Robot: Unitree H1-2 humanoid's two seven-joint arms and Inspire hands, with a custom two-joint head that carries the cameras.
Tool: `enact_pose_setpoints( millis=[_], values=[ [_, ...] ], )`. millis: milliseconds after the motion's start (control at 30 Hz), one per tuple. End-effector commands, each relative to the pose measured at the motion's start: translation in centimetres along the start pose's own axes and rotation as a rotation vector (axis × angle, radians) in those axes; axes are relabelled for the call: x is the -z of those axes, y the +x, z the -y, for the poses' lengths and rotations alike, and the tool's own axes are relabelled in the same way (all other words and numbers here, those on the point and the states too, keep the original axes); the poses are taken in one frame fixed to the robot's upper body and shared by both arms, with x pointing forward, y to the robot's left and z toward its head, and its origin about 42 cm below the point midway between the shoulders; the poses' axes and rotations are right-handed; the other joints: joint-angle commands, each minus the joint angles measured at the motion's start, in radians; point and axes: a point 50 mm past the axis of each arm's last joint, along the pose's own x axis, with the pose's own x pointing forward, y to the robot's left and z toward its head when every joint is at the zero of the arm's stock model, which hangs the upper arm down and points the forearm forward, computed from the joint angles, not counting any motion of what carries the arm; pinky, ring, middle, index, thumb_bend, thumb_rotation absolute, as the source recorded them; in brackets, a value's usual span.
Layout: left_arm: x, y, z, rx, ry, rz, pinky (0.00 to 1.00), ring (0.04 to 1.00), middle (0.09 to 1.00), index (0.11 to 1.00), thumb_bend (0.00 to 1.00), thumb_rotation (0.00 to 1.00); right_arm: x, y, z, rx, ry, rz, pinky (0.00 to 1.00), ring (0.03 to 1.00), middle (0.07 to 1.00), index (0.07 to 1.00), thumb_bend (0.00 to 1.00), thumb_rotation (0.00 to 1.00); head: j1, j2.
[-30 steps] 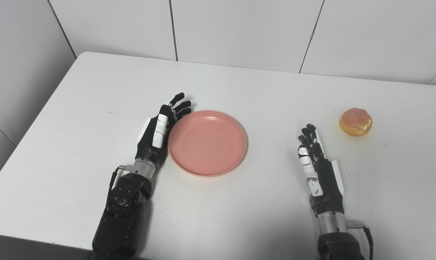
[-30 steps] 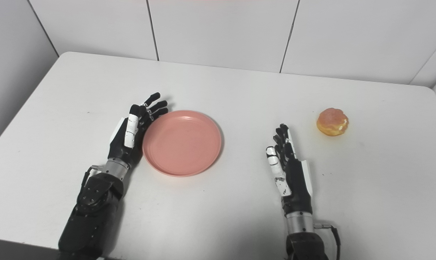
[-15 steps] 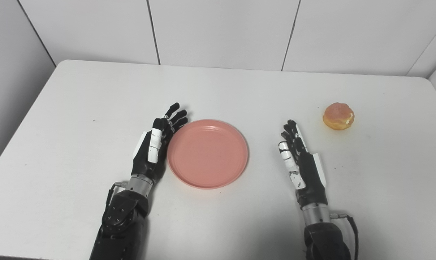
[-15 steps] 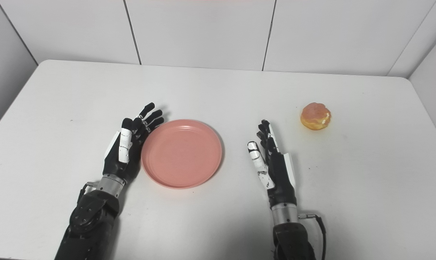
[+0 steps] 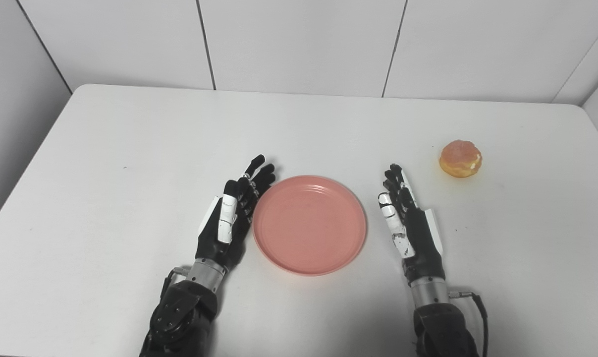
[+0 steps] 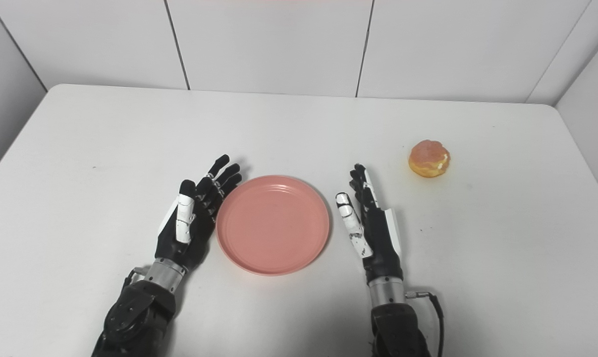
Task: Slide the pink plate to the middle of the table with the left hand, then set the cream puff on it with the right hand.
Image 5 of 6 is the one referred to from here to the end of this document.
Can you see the pink plate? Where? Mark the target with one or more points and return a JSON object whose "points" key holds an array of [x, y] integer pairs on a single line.
{"points": [[309, 224]]}

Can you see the cream puff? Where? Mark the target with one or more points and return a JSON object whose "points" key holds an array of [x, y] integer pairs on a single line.
{"points": [[460, 158]]}

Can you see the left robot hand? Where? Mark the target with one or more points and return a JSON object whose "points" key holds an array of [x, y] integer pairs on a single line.
{"points": [[224, 223]]}

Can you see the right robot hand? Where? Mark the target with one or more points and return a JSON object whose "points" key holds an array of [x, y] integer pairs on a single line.
{"points": [[415, 238]]}

